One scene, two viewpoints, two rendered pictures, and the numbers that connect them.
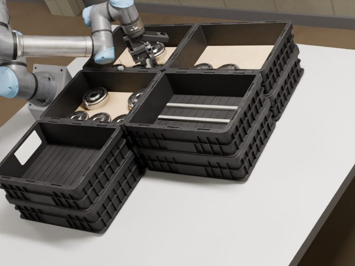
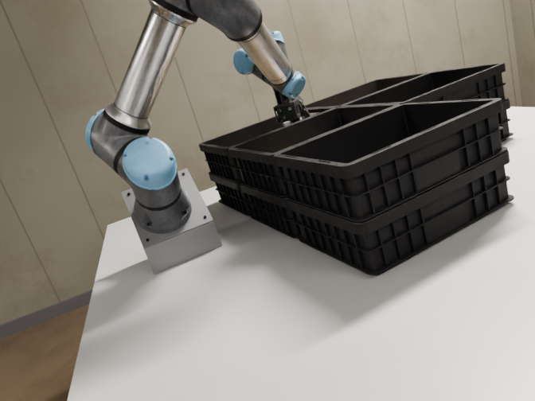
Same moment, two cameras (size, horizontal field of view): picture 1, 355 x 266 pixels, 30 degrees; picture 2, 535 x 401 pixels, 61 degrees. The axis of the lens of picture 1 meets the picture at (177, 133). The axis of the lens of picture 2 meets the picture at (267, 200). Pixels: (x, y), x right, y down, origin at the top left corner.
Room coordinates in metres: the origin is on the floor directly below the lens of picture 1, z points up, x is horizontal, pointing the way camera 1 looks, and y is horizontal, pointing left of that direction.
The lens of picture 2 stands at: (1.69, 1.38, 1.14)
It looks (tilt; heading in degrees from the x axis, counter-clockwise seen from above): 17 degrees down; 296
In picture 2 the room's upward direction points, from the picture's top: 17 degrees counter-clockwise
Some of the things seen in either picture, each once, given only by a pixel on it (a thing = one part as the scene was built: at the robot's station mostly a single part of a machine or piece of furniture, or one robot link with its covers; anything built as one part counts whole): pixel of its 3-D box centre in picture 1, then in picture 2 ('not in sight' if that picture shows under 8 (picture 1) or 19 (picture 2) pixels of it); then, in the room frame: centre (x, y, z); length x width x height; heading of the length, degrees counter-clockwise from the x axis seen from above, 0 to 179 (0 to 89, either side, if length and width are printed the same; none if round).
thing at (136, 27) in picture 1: (132, 25); not in sight; (2.20, -0.01, 1.07); 0.08 x 0.08 x 0.05
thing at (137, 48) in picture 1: (138, 44); (287, 101); (2.20, 0.00, 0.99); 0.09 x 0.08 x 0.12; 91
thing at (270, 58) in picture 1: (228, 47); (360, 94); (2.02, -0.29, 0.92); 0.40 x 0.30 x 0.02; 47
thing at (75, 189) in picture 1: (55, 153); (381, 134); (1.86, 0.41, 0.92); 0.40 x 0.30 x 0.02; 47
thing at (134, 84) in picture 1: (106, 107); (315, 149); (2.08, 0.20, 0.87); 0.40 x 0.30 x 0.11; 47
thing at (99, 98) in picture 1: (94, 95); not in sight; (2.21, 0.23, 0.86); 0.10 x 0.10 x 0.01
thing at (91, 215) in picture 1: (75, 185); (396, 200); (1.86, 0.41, 0.76); 0.40 x 0.30 x 0.12; 47
